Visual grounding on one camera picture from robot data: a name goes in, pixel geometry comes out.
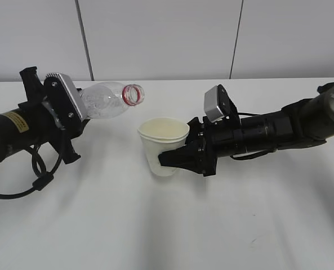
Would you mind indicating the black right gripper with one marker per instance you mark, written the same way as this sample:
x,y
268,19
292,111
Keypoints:
x,y
214,140

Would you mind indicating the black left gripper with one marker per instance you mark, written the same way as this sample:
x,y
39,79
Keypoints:
x,y
45,121

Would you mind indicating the white paper cup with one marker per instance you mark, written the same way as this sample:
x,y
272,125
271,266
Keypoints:
x,y
159,135

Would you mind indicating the Nongfu Spring water bottle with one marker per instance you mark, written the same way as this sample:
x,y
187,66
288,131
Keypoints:
x,y
110,99

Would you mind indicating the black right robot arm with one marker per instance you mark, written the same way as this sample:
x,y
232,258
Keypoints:
x,y
304,124

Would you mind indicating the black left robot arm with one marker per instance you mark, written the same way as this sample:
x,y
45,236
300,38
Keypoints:
x,y
16,134

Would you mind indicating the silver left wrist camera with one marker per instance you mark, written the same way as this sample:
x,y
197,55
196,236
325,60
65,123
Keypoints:
x,y
65,100

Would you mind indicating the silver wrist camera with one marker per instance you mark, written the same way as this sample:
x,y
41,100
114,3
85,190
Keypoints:
x,y
65,100
218,105

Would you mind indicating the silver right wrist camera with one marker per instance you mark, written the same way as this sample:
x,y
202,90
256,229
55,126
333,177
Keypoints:
x,y
218,105

